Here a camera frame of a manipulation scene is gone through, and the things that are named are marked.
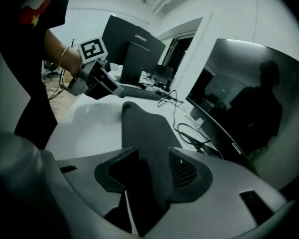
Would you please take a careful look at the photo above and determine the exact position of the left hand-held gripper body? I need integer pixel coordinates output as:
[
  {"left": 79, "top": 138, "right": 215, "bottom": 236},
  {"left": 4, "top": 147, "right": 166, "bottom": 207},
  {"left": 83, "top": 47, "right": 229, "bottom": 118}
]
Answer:
[{"left": 67, "top": 35, "right": 109, "bottom": 97}]

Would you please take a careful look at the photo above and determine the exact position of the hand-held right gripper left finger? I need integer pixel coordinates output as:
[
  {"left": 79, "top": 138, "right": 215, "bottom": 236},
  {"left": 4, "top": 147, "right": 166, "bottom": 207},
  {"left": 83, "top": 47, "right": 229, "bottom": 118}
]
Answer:
[{"left": 39, "top": 145, "right": 140, "bottom": 239}]

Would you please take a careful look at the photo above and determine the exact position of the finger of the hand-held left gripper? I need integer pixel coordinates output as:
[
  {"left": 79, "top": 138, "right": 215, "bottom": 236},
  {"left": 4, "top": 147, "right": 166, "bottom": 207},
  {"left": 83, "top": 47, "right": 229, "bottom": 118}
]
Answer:
[
  {"left": 93, "top": 60, "right": 127, "bottom": 99},
  {"left": 86, "top": 80, "right": 115, "bottom": 101}
]

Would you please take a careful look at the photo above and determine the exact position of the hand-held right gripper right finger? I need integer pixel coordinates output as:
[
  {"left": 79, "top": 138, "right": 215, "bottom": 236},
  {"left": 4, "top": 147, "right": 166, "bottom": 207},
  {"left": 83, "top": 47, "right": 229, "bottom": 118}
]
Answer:
[{"left": 144, "top": 146, "right": 297, "bottom": 239}]

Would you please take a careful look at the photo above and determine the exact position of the pink desk mat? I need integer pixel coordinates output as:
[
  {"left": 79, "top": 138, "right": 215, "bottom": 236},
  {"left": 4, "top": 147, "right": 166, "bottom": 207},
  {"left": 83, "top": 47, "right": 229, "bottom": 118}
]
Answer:
[{"left": 121, "top": 101, "right": 184, "bottom": 238}]

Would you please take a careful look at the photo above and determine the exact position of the person's left forearm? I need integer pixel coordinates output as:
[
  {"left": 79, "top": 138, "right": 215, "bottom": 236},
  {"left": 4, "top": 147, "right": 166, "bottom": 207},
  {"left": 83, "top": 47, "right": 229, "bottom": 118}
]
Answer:
[{"left": 43, "top": 28, "right": 83, "bottom": 77}]

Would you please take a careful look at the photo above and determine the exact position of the black keyboard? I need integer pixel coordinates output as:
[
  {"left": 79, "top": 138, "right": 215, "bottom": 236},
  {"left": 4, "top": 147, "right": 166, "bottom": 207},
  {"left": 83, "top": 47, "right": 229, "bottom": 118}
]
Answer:
[{"left": 117, "top": 84, "right": 167, "bottom": 102}]

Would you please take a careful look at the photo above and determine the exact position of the black flat monitor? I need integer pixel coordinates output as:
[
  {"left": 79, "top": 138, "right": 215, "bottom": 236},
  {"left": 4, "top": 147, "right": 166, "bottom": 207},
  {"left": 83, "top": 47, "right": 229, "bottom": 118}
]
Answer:
[{"left": 101, "top": 14, "right": 167, "bottom": 86}]

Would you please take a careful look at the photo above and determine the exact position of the black office chair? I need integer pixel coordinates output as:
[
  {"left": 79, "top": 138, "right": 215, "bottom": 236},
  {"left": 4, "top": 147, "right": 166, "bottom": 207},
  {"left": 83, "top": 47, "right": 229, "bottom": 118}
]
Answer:
[{"left": 41, "top": 60, "right": 60, "bottom": 81}]

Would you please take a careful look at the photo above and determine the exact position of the person's black printed shirt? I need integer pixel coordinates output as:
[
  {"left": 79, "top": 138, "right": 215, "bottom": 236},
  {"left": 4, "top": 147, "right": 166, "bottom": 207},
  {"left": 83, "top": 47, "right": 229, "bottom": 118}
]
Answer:
[{"left": 0, "top": 0, "right": 76, "bottom": 150}]

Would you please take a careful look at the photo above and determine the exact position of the black curved monitor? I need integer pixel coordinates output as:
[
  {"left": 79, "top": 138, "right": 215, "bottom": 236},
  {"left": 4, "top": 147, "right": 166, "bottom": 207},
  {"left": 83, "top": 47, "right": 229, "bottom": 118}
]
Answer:
[{"left": 185, "top": 38, "right": 299, "bottom": 193}]

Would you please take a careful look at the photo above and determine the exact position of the gold bracelet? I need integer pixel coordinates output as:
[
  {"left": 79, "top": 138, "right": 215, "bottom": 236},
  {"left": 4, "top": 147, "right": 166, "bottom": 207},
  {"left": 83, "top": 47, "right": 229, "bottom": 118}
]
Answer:
[{"left": 57, "top": 45, "right": 70, "bottom": 69}]

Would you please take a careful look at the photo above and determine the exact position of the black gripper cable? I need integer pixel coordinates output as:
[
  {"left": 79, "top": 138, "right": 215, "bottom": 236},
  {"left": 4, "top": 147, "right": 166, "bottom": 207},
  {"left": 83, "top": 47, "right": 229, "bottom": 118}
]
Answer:
[{"left": 47, "top": 67, "right": 74, "bottom": 101}]

